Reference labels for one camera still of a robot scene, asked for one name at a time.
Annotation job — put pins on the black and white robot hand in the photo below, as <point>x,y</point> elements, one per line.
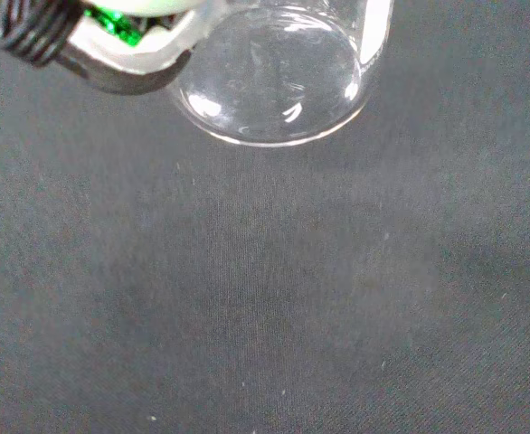
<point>125,59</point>

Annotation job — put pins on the black bench cloth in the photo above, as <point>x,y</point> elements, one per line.
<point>265,289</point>

